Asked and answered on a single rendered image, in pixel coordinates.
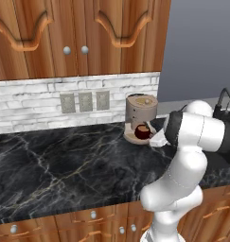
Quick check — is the wooden wall cupboard door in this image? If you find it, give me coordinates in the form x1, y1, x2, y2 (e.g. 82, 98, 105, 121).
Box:
77, 0, 172, 77
0, 0, 79, 81

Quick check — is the beige coffee machine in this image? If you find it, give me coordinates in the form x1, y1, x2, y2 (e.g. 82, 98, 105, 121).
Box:
123, 93, 159, 147

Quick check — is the grey wall socket plate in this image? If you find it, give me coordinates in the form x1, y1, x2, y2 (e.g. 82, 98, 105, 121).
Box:
96, 90, 111, 112
78, 91, 94, 113
59, 93, 77, 114

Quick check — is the black sink tap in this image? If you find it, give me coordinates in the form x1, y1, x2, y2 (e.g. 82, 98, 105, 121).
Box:
213, 87, 230, 121

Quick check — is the dark red coffee mug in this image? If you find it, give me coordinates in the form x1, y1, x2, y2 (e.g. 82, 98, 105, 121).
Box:
133, 124, 152, 141

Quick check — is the wooden base cupboard door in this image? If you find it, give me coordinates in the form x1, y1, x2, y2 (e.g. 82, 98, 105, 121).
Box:
127, 201, 154, 242
58, 220, 130, 242

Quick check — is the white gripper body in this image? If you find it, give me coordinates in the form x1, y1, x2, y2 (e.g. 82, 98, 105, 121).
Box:
149, 130, 170, 148

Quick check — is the wooden drawer front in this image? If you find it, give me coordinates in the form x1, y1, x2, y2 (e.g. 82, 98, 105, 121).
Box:
0, 215, 59, 242
179, 183, 230, 242
53, 202, 131, 233

